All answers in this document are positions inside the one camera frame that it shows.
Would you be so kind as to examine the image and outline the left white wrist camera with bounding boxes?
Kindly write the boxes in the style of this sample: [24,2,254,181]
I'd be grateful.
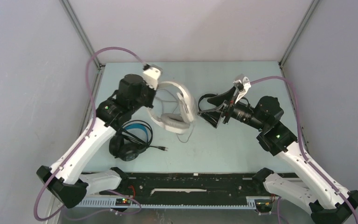
[142,64,163,90]

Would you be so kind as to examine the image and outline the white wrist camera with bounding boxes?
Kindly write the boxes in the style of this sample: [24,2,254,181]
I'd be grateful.
[233,74,251,104]
[142,64,163,90]

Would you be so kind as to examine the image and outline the small black on-ear headphones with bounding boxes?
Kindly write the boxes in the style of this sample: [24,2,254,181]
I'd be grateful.
[197,93,251,112]

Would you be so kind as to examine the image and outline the white gaming headset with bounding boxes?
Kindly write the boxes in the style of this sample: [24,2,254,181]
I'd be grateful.
[147,81,198,143]

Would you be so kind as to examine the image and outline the aluminium frame post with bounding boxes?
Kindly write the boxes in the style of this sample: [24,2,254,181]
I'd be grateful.
[279,0,322,69]
[58,0,103,69]

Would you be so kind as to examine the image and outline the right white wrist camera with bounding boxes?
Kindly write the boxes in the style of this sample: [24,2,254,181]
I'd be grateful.
[233,74,251,104]

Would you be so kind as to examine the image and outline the black headset with blue band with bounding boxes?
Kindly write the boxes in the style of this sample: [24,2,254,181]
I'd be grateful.
[109,120,168,161]

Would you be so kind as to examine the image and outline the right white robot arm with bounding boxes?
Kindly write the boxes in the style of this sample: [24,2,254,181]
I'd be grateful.
[198,88,358,224]

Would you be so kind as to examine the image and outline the right aluminium frame post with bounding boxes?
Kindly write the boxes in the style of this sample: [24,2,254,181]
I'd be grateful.
[279,0,322,69]

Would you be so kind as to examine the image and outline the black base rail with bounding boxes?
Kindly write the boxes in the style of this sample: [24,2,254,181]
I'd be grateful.
[99,172,291,206]

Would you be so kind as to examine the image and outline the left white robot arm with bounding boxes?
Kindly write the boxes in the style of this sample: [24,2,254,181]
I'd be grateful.
[36,74,159,209]

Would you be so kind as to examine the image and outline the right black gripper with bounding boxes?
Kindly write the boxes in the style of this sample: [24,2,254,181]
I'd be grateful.
[197,85,266,132]

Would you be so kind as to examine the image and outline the left aluminium frame post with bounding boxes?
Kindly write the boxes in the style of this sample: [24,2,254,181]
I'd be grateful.
[58,0,103,69]

